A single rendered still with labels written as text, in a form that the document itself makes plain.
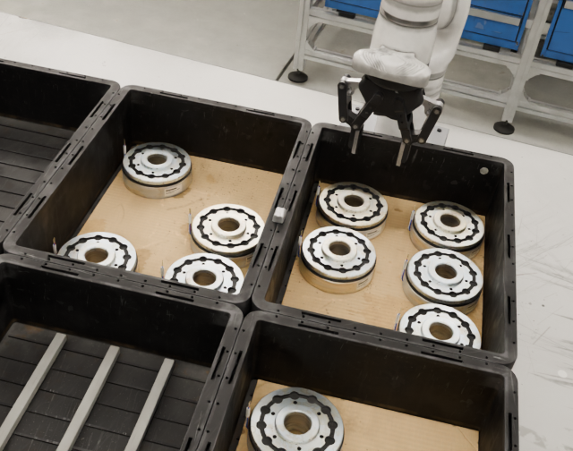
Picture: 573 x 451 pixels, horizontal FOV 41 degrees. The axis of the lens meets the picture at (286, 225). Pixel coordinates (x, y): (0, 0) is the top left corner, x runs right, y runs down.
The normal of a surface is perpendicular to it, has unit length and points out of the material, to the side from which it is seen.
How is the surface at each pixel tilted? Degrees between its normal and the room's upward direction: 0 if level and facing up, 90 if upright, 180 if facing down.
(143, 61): 0
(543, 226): 0
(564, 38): 90
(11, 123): 0
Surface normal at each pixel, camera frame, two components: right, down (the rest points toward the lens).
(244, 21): 0.09, -0.75
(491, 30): -0.31, 0.60
